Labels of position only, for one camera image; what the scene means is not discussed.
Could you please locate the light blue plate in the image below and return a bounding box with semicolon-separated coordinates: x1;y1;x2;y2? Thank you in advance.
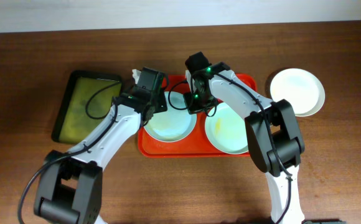
144;91;197;142

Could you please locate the white plate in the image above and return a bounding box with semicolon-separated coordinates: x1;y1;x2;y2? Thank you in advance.
269;68;326;117

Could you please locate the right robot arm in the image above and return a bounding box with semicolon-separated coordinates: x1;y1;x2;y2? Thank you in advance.
185;52;305;223

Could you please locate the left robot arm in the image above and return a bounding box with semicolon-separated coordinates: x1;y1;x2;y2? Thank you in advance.
34;68;169;224

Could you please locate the red plastic tray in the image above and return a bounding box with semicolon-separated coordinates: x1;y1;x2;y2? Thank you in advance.
138;73;257;158

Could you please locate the black tray with yellow liquid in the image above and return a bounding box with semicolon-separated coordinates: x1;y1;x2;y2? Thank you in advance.
51;70;122;144

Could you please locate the light green plate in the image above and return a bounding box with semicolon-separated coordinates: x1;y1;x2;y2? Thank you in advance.
205;103;248;154

